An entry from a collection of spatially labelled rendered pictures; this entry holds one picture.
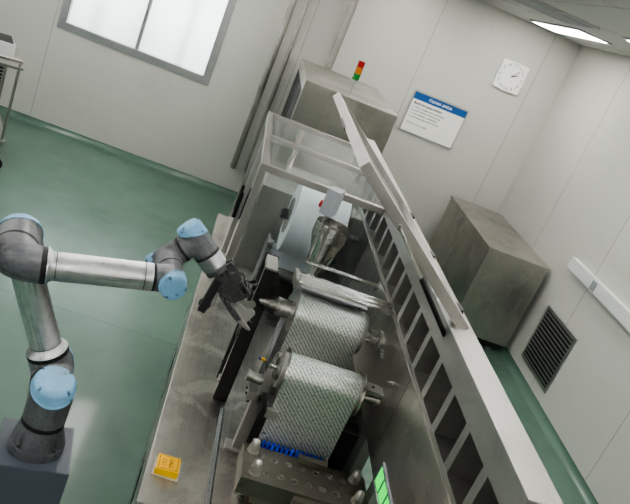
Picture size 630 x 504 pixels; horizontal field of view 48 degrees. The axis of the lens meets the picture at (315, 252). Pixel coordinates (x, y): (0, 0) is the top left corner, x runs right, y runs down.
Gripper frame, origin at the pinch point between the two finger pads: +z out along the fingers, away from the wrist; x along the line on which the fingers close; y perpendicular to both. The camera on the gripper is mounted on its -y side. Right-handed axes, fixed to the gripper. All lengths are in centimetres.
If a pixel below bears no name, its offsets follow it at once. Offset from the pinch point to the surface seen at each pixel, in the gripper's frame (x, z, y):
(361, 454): -3, 57, 9
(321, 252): 68, 16, 20
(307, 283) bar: 25.5, 7.8, 17.5
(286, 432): -4.8, 36.6, -6.7
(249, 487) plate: -24.5, 35.2, -18.1
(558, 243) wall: 392, 234, 160
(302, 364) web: -1.4, 19.7, 8.4
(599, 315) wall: 282, 244, 147
